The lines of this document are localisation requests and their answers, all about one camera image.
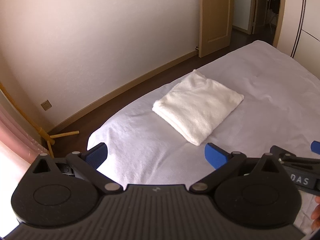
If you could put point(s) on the cream knit sweater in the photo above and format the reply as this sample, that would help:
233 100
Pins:
196 106

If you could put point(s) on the white wardrobe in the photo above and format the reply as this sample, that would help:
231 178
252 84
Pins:
297 32

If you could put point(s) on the wooden coat stand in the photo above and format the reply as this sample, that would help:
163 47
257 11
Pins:
50 139

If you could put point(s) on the wooden door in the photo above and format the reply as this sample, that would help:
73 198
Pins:
216 20

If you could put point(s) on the pink curtain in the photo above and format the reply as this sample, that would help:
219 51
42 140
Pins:
18 151

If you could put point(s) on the low wall socket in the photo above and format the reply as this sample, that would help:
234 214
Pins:
46 105

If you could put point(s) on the lavender bed sheet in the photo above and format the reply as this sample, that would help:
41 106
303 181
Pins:
259 96

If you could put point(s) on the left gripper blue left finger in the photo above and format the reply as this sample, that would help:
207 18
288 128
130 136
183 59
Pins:
85 167

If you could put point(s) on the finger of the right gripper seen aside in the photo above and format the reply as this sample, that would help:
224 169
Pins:
315 147

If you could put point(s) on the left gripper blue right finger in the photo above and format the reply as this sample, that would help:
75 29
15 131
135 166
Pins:
225 165

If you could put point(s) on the person's right hand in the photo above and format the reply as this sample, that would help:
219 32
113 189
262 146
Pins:
315 216

